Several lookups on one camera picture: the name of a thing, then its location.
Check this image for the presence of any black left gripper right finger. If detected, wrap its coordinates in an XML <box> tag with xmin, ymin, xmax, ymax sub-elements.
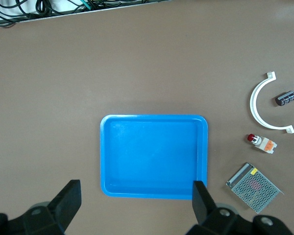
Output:
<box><xmin>186</xmin><ymin>180</ymin><xmax>294</xmax><ymax>235</ymax></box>

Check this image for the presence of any red white orange push button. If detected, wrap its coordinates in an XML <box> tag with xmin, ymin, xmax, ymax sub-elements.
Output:
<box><xmin>246</xmin><ymin>133</ymin><xmax>278</xmax><ymax>155</ymax></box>

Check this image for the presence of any black cable bundle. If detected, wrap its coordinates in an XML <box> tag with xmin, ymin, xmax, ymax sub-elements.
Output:
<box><xmin>0</xmin><ymin>0</ymin><xmax>147</xmax><ymax>27</ymax></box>

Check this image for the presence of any white table edge rail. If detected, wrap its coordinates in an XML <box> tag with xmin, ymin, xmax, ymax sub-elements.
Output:
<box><xmin>0</xmin><ymin>0</ymin><xmax>173</xmax><ymax>27</ymax></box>

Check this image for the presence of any brown table mat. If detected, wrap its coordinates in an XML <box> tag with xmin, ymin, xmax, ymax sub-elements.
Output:
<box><xmin>0</xmin><ymin>0</ymin><xmax>294</xmax><ymax>235</ymax></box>

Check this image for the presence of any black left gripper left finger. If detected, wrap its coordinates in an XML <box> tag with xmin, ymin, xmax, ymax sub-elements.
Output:
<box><xmin>0</xmin><ymin>179</ymin><xmax>82</xmax><ymax>235</ymax></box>

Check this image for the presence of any metal mesh power supply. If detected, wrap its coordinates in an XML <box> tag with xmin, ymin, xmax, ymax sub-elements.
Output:
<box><xmin>225</xmin><ymin>162</ymin><xmax>285</xmax><ymax>214</ymax></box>

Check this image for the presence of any teal cable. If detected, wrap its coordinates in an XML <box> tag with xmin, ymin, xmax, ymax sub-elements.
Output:
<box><xmin>80</xmin><ymin>0</ymin><xmax>93</xmax><ymax>11</ymax></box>

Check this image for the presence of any white half ring clamp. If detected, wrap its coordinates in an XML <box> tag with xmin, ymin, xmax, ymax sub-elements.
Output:
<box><xmin>249</xmin><ymin>71</ymin><xmax>294</xmax><ymax>134</ymax></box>

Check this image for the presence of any blue plastic tray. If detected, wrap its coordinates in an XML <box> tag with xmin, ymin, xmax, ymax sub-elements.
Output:
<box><xmin>99</xmin><ymin>114</ymin><xmax>209</xmax><ymax>200</ymax></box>

